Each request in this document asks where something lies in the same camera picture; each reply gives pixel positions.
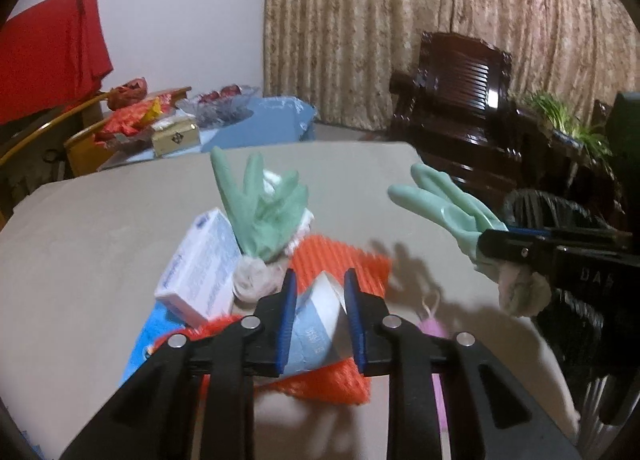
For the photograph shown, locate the white blue small carton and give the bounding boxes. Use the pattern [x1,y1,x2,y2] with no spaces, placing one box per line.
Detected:
[283,271,352,376]

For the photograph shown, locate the orange foam mesh net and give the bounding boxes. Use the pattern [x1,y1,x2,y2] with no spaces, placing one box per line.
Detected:
[150,233,394,406]

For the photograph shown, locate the green rubber glove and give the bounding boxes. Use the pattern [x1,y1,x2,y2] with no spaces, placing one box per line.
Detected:
[387,162,506,277]
[209,147,277,262]

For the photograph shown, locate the white alcohol pads box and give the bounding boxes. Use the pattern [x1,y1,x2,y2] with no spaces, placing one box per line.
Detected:
[154,209,241,327]

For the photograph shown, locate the black lined trash bin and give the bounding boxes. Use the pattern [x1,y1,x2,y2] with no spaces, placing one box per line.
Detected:
[498,189,639,459]

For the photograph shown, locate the blue tube with white cap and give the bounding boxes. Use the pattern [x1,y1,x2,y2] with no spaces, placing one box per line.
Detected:
[120,302,186,383]

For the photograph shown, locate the green potted plant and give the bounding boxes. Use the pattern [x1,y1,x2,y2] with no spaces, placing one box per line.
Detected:
[523,91,612,159]

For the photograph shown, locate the crumpled white tissue ball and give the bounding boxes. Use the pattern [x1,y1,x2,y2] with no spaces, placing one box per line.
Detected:
[232,255,288,305]

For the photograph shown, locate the dark wooden armchair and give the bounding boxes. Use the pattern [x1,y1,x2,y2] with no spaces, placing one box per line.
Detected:
[388,31,520,185]

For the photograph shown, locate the green rubber glove on table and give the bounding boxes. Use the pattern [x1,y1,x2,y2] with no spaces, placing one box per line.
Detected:
[209,147,277,262]

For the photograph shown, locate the blue tablecloth side table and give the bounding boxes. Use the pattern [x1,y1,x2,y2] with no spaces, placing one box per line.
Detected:
[98,95,318,171]

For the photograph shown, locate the yellow wooden chair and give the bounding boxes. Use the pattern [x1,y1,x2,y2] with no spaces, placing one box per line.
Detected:
[0,85,193,179]

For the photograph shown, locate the cream tissue box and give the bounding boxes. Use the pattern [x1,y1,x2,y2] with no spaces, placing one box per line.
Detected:
[151,119,201,157]

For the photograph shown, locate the glass fruit bowl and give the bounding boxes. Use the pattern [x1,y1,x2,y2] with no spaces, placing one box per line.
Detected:
[176,84,260,129]

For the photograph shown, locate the red snack packages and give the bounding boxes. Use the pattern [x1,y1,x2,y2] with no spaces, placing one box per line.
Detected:
[96,93,172,142]

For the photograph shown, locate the beige patterned curtain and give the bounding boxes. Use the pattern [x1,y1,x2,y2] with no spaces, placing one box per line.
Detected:
[264,0,639,130]

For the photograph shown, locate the red crumpled bag on cabinet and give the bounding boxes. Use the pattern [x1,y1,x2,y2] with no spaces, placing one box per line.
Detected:
[106,77,148,112]

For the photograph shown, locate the red cloth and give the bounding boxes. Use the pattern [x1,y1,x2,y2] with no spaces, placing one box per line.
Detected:
[0,0,113,124]

